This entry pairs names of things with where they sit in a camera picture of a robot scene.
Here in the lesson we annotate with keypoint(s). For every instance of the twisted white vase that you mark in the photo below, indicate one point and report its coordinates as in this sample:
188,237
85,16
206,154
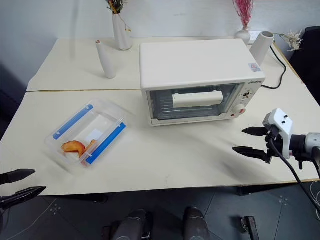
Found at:
121,35

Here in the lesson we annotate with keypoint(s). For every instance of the dark rounded shape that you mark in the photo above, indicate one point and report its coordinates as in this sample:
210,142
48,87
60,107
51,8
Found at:
196,225
131,226

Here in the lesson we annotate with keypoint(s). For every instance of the black metal floor stand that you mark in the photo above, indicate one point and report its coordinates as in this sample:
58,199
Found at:
251,228

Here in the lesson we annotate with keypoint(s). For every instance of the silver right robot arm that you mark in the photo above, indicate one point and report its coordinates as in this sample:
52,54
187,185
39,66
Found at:
311,143

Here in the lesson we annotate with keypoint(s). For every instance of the black chair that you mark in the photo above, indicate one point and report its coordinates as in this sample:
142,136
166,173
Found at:
311,62

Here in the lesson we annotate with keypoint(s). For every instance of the blue container clip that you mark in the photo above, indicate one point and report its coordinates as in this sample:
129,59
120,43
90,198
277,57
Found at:
72,121
106,143

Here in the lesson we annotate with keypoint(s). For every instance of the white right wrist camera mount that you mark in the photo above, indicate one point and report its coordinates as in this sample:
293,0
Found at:
283,123

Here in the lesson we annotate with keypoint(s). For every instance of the orange food slice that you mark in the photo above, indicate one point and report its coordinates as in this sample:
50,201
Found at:
73,147

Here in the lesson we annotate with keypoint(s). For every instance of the white dried flower sprig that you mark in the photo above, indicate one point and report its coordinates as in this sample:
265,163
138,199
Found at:
295,38

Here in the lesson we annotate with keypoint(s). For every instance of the large white oven knob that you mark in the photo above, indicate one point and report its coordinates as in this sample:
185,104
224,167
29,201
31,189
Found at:
239,110

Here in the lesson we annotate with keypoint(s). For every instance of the white toaster oven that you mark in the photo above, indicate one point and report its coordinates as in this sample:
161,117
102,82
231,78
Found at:
195,62

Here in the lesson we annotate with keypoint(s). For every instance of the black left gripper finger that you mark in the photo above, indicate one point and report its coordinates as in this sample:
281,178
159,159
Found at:
17,175
22,196

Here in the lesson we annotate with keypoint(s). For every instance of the white conical vase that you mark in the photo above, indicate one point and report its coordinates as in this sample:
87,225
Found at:
108,65

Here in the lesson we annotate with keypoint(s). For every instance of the white cylinder vase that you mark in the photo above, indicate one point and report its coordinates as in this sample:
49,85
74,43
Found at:
261,47

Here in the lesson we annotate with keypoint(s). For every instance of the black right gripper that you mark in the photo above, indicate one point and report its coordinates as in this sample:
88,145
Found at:
274,147

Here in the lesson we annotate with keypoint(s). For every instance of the yellow dried flowers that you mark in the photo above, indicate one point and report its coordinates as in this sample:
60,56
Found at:
115,6

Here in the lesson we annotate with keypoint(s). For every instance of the clear plastic container blue clips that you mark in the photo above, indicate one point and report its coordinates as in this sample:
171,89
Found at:
75,165

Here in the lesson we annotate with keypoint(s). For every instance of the round white vase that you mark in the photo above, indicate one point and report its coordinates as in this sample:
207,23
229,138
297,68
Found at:
242,37

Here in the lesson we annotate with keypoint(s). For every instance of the pink dried flowers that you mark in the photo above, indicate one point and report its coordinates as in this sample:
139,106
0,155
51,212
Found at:
244,11

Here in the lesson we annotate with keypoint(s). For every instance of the white wall socket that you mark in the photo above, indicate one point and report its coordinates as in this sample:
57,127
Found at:
255,35

